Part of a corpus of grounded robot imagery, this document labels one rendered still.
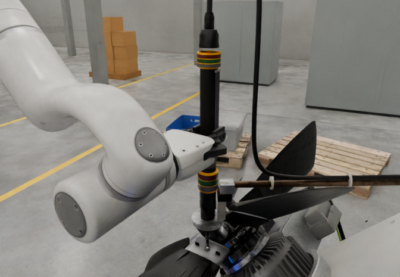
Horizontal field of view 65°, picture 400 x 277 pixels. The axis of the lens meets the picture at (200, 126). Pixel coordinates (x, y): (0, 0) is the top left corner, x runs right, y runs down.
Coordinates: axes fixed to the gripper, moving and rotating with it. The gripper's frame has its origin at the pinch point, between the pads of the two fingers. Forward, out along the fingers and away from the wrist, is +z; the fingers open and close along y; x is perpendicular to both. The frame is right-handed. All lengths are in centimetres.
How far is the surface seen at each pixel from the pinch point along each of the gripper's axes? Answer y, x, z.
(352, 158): -4, -137, 319
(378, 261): 32.8, -23.0, 9.9
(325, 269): 23.5, -31.3, 11.7
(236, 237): 4.0, -27.8, 6.4
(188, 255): -2.3, -27.9, -4.4
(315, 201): 20.8, -10.3, 4.1
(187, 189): -136, -148, 178
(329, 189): 23.5, -5.0, 0.1
